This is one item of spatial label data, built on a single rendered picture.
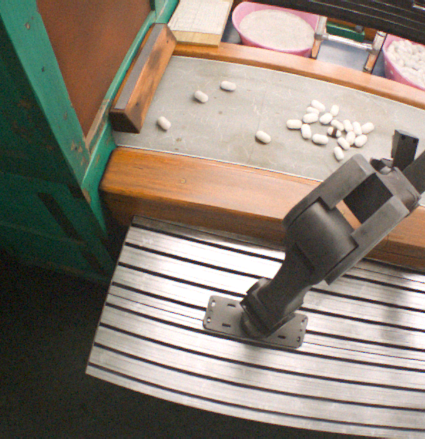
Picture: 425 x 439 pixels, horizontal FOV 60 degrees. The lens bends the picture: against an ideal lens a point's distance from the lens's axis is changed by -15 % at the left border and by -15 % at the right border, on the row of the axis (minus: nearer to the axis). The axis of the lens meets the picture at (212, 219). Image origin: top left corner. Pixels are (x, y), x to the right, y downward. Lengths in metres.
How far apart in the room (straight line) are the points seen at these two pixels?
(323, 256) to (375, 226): 0.07
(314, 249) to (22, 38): 0.42
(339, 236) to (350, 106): 0.62
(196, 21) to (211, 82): 0.22
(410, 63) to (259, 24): 0.46
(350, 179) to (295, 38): 0.78
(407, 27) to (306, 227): 0.47
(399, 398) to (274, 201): 0.50
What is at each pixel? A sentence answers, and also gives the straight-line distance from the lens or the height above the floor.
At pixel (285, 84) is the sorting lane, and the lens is 1.02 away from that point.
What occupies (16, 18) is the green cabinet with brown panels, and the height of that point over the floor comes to 1.22.
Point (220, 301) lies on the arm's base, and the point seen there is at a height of 0.68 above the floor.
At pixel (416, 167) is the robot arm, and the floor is 0.94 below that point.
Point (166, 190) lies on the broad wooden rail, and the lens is 0.81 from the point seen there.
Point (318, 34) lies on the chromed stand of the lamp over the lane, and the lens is 1.03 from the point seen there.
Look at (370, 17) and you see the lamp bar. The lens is 0.77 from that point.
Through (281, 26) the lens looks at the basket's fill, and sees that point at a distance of 1.21.
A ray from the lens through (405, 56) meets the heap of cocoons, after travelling 1.27.
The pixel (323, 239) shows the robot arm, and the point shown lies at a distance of 0.44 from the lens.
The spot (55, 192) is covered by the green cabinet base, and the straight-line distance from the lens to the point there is 0.83.
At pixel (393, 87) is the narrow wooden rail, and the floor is 0.77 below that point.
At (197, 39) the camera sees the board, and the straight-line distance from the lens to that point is 1.07.
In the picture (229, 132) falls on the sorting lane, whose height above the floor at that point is 0.74.
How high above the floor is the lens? 1.48
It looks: 66 degrees down
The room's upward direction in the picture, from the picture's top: 2 degrees clockwise
